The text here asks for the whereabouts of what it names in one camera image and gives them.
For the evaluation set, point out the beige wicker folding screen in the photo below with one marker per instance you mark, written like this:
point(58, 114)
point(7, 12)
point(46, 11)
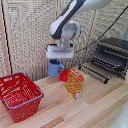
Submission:
point(26, 36)

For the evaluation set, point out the yellow red cardboard box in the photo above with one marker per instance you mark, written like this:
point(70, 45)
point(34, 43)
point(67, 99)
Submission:
point(74, 83)

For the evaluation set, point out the red plastic shopping basket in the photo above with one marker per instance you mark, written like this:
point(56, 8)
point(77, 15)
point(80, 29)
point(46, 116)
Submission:
point(20, 96)

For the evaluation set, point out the metal oven rack tray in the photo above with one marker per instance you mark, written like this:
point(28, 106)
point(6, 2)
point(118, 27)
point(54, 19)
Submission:
point(108, 61)

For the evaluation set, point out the black toaster oven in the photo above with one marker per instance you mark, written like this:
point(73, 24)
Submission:
point(113, 50)

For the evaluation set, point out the red bowl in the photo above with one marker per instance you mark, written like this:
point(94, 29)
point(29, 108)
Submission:
point(64, 76)

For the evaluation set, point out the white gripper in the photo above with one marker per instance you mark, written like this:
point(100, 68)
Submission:
point(60, 52)

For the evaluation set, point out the white black Franka robot arm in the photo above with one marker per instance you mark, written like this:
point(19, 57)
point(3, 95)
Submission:
point(66, 26)

